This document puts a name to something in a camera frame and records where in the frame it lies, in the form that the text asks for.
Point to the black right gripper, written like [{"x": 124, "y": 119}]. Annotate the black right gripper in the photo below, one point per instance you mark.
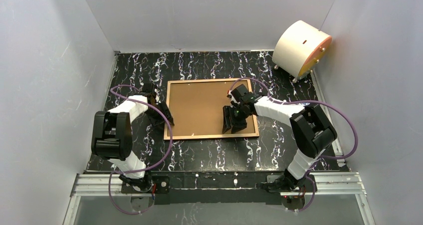
[{"x": 234, "y": 114}]

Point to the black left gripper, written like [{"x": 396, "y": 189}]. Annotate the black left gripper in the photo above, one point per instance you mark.
[{"x": 160, "y": 109}]

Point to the wooden picture frame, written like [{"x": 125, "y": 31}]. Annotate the wooden picture frame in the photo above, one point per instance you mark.
[{"x": 211, "y": 137}]

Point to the brown backing board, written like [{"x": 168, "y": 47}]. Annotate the brown backing board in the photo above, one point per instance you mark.
[{"x": 205, "y": 108}]

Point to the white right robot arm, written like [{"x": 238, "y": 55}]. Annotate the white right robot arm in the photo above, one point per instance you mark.
[{"x": 312, "y": 130}]

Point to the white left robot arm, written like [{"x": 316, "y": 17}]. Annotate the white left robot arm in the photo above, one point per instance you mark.
[{"x": 112, "y": 129}]

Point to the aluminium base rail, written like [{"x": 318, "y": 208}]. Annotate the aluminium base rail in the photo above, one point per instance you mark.
[{"x": 218, "y": 187}]

